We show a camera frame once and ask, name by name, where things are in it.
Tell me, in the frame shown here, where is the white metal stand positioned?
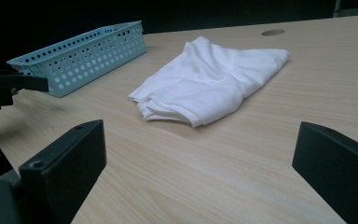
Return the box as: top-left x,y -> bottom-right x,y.
332,0 -> 358,18

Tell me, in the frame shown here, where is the light blue perforated plastic basket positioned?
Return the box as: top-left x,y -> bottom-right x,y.
7,20 -> 147,99

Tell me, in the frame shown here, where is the white cloth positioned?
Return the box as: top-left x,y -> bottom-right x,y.
128,35 -> 292,129

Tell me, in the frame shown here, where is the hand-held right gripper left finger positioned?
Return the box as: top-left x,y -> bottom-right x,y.
18,119 -> 107,224

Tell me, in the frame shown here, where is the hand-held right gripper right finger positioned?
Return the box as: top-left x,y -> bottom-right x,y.
292,120 -> 358,224

